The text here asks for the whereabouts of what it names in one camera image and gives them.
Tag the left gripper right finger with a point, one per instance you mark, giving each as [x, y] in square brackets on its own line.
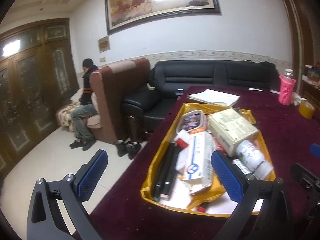
[274, 220]

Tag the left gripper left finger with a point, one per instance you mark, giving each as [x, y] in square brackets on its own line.
[44, 217]

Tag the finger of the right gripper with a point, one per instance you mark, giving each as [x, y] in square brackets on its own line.
[315, 150]

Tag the yellow snack packet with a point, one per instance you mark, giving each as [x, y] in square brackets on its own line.
[216, 190]

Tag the white blue toothpaste box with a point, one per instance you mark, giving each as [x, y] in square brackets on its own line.
[198, 168]

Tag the large white green box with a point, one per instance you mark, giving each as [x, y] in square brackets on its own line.
[230, 129]

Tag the black pen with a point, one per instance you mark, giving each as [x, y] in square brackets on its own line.
[161, 173]

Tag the pink tin box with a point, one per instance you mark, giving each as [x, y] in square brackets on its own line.
[192, 122]

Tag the white medicine bottle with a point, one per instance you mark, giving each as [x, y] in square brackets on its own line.
[253, 159]

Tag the yellow tape roll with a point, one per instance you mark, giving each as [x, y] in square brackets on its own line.
[306, 109]

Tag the pink knitted bottle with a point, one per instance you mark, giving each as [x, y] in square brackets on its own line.
[287, 84]

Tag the yellow storage tray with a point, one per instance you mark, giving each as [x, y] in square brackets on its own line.
[176, 194]

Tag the seated person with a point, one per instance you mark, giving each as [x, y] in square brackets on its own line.
[83, 137]

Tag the black shoes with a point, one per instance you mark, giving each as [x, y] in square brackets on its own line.
[129, 148]

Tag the white paper stack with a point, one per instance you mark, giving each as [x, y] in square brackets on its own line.
[213, 97]

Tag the wooden cabinet doors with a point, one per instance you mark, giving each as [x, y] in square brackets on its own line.
[37, 78]

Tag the brown armchair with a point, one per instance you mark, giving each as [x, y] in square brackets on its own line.
[110, 84]

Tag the wooden side shelf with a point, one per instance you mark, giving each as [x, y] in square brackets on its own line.
[303, 16]

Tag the black leather sofa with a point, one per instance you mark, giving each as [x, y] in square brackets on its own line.
[145, 108]

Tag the framed horse painting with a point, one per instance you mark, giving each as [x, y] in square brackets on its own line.
[123, 14]

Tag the small wall plaque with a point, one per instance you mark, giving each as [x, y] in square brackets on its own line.
[104, 44]

